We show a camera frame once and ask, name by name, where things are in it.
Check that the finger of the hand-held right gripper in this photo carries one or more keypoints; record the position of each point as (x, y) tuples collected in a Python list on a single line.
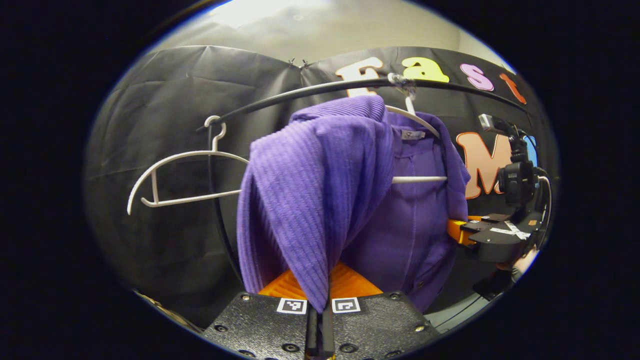
[(492, 218), (457, 231)]

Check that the purple shirt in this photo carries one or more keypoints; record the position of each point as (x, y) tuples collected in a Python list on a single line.
[(310, 190)]

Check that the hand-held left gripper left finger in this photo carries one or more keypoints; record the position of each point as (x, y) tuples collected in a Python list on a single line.
[(260, 325)]

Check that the white clothes hanger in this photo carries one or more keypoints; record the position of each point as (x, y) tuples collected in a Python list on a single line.
[(420, 179), (185, 156)]

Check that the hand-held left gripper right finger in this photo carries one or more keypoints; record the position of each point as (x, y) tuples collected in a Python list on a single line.
[(380, 325)]

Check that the black backdrop cloth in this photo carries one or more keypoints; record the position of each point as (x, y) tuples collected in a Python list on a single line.
[(160, 100)]

